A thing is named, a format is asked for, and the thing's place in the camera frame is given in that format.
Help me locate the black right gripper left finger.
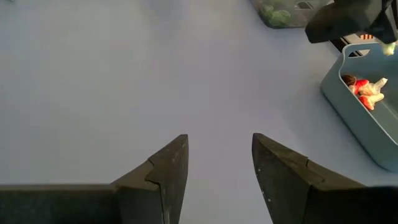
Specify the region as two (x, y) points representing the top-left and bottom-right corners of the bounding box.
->
(110, 134), (190, 224)

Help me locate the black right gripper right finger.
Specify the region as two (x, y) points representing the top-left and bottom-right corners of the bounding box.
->
(251, 133), (368, 224)

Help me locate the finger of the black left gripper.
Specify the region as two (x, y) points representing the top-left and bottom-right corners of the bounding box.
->
(371, 0), (398, 45)

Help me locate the pale green toy mushroom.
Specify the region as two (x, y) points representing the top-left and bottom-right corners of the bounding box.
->
(381, 42), (397, 57)

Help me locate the brown-capped toy mushroom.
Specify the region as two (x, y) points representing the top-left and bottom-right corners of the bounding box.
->
(341, 73), (358, 87)

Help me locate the red-capped toy mushroom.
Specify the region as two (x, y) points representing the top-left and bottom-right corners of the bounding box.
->
(348, 79), (370, 96)

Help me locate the green toy pepper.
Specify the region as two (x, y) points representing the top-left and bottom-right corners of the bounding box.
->
(259, 3), (275, 18)
(269, 9), (292, 27)

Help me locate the clear grey plastic basket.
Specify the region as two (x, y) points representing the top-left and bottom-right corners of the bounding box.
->
(250, 0), (335, 29)

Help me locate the teal plastic basket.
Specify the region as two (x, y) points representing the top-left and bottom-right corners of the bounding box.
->
(320, 42), (398, 174)

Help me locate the grey table mat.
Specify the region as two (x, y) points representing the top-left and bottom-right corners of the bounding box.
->
(0, 0), (398, 224)

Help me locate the black aluminium table frame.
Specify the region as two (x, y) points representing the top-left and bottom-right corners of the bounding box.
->
(330, 32), (382, 58)

